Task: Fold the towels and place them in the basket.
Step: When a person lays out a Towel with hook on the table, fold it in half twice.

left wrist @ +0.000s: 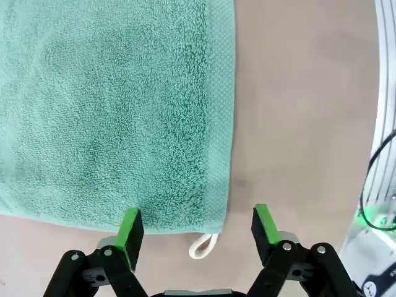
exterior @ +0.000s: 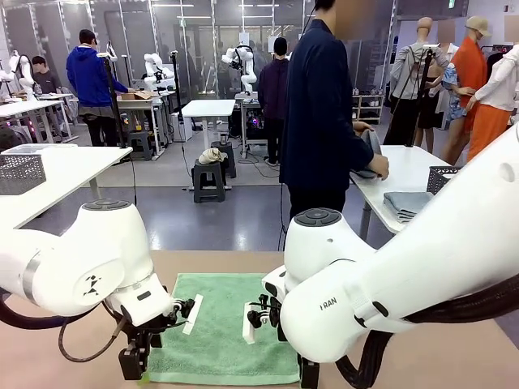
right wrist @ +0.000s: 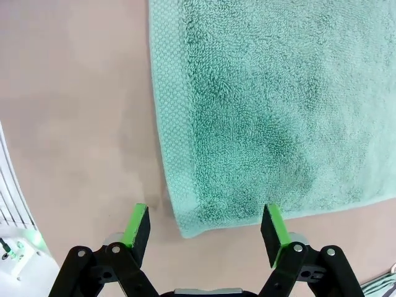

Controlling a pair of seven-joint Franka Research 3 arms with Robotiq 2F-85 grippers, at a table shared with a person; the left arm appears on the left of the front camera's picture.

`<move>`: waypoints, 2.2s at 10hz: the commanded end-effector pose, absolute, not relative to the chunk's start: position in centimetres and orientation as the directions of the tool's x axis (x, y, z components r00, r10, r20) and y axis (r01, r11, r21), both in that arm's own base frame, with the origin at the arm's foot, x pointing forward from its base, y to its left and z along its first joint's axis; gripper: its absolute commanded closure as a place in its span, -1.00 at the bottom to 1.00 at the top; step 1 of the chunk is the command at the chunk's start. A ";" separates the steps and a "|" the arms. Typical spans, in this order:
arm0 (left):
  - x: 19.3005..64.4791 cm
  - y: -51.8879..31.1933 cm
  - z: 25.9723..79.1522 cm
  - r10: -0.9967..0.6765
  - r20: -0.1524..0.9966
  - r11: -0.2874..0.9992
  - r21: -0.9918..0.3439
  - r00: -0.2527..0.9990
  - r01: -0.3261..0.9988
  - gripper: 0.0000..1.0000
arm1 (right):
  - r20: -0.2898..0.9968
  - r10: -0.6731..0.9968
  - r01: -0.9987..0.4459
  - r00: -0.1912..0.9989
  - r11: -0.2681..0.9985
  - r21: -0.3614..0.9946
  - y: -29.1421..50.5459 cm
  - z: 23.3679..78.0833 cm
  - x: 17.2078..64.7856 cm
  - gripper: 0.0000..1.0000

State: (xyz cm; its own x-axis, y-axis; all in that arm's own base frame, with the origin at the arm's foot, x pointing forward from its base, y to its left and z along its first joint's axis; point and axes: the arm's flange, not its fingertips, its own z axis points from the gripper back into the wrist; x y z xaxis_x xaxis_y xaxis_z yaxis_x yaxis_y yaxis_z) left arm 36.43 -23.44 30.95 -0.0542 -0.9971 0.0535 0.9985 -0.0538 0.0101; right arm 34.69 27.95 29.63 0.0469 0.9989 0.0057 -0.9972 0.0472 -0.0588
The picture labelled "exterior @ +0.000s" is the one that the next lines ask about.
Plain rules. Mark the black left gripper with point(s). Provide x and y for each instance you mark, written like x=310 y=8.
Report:
x=134 y=362

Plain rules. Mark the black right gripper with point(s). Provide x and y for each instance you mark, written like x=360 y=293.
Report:
x=309 y=373

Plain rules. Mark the green terry towel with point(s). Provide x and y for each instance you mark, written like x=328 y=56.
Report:
x=219 y=348

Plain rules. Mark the gray towel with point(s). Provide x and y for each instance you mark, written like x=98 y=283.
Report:
x=373 y=146

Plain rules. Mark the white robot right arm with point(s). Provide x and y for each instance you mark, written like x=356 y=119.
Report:
x=425 y=263

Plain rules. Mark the person's right forearm navy sleeve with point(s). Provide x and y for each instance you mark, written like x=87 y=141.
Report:
x=359 y=152

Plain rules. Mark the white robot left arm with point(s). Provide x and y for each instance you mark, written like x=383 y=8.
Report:
x=81 y=251

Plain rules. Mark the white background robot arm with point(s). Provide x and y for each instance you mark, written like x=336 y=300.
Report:
x=24 y=73
x=247 y=77
x=156 y=73

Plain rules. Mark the gray plastic woven basket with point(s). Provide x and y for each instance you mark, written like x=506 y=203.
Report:
x=20 y=174
x=440 y=178

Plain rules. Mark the person's right hand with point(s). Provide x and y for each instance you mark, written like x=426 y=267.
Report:
x=379 y=166

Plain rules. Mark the person's left hand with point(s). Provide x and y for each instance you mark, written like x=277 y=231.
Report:
x=363 y=127

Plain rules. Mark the folded blue-gray towel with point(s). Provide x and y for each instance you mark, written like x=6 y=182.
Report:
x=405 y=202

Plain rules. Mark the gray plastic step stool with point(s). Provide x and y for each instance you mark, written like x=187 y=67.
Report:
x=230 y=162
x=140 y=144
x=208 y=190

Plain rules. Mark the beige crumpled cloth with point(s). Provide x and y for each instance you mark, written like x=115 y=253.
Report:
x=211 y=156

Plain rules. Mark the person in navy jacket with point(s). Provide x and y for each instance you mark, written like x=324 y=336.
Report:
x=320 y=121

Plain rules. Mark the white computer tower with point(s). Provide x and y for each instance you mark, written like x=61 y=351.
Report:
x=184 y=127

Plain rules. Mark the workstation table with electronics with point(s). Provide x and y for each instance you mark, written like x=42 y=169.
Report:
x=253 y=121

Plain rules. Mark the white shoe shelf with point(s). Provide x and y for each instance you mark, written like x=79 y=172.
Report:
x=369 y=107

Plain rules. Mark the gray workbench desk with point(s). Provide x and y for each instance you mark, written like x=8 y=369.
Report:
x=138 y=104

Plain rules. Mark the open cardboard box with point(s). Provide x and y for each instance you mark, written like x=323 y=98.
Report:
x=135 y=95

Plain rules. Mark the person in purple hoodie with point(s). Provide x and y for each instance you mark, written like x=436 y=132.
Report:
x=272 y=89

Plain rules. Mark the mannequin in black dress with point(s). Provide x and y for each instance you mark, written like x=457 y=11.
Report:
x=430 y=111

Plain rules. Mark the mannequin with orange trousers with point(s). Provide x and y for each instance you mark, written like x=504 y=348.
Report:
x=488 y=129

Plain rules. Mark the thin black stand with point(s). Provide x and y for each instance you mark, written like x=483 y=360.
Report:
x=129 y=73

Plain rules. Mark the person in blue hoodie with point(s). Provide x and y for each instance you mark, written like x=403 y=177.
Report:
x=87 y=77

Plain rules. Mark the seated person in black shirt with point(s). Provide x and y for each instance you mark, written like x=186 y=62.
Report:
x=46 y=83

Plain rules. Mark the mannequin in gray shirt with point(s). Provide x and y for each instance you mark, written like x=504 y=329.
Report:
x=405 y=69

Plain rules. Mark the mannequin in floral outfit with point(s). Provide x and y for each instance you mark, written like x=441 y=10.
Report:
x=454 y=81

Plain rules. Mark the mannequin in orange jacket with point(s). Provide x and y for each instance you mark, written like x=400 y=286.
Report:
x=472 y=69

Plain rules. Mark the clothes rack with garments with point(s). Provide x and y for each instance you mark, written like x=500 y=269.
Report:
x=492 y=58

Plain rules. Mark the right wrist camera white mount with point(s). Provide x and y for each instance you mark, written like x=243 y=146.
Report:
x=248 y=328

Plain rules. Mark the black camera tripod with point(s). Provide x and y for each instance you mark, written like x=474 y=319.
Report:
x=115 y=105
x=423 y=81

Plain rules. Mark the black camera stand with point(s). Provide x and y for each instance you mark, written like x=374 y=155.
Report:
x=177 y=89

